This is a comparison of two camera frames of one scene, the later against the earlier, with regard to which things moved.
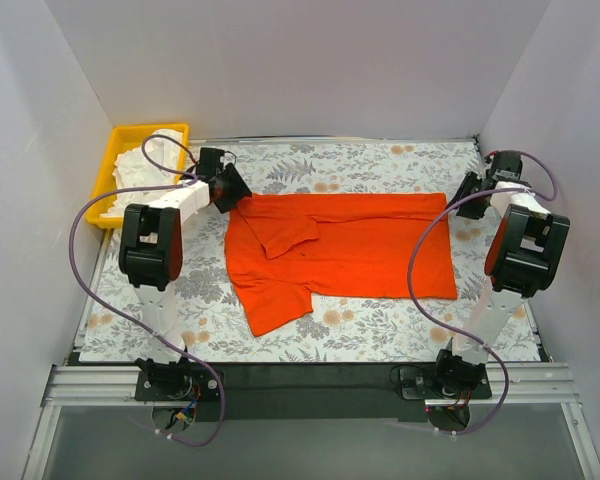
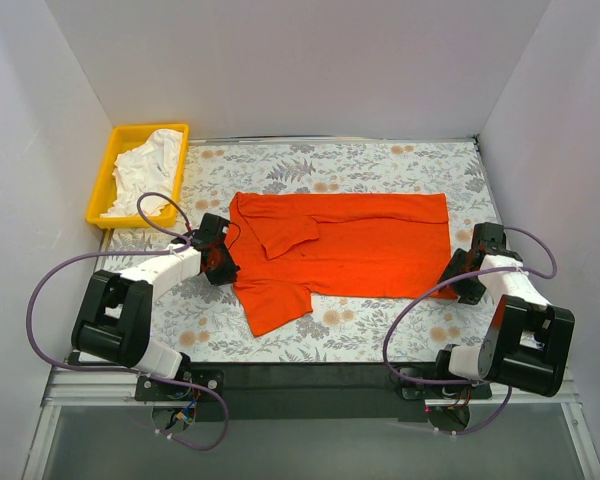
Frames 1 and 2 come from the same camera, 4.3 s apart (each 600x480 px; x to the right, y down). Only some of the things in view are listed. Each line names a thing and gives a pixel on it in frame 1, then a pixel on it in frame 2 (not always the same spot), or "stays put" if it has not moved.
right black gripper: x=469 y=194 to x=460 y=278
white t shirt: x=153 y=164 stays put
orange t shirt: x=283 y=249 stays put
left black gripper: x=232 y=186 to x=225 y=266
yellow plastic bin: x=125 y=138 stays put
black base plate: x=316 y=392 stays put
